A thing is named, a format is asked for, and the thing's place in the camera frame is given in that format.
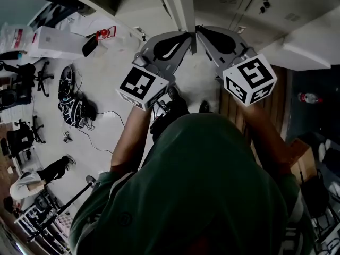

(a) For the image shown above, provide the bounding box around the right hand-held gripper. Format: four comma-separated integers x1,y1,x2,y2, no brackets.
195,26,278,107

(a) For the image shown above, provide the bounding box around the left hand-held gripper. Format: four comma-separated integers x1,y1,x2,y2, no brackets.
116,31,192,111

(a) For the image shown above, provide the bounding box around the grey metal locker door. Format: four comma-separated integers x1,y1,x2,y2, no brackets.
155,0,198,55

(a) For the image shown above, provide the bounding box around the person's left forearm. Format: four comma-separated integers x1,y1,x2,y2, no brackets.
110,105,155,173

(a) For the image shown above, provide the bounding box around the person's right forearm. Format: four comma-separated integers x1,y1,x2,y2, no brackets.
244,104,293,175

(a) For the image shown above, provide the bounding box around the person's black shoe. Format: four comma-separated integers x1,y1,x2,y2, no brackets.
199,99,214,114

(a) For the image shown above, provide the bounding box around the wooden slat platform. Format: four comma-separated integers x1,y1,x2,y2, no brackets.
219,64,289,169

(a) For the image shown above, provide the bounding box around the black display unit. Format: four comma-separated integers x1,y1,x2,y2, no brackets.
149,85,191,143

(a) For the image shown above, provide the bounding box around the white trash bin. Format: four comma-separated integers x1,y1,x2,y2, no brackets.
81,35,106,59

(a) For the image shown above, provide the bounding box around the white foam box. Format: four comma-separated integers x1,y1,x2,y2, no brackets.
259,11,340,70

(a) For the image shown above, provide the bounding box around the white side table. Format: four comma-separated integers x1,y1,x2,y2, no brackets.
54,9,119,38

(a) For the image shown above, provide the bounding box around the red label plastic bottle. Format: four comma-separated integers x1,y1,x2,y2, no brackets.
297,91,324,105

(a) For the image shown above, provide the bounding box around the brown cardboard box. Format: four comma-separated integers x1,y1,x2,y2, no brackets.
288,138,319,185

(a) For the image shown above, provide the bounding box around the black office chair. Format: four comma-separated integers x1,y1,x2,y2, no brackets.
0,59,55,98
5,115,46,158

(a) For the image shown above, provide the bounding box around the person's green shirt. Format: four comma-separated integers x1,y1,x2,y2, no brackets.
68,113,316,255

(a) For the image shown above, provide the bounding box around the clear water jug red label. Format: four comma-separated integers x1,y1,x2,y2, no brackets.
0,22,36,55

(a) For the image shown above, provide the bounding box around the black framed window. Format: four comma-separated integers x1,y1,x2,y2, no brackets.
0,0,97,28

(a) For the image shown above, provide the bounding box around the black light stand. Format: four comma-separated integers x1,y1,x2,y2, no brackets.
26,175,98,243

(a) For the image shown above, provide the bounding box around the black floor cable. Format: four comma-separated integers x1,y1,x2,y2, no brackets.
78,109,125,154

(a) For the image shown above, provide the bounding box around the white wire rack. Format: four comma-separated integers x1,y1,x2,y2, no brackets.
13,203,74,255

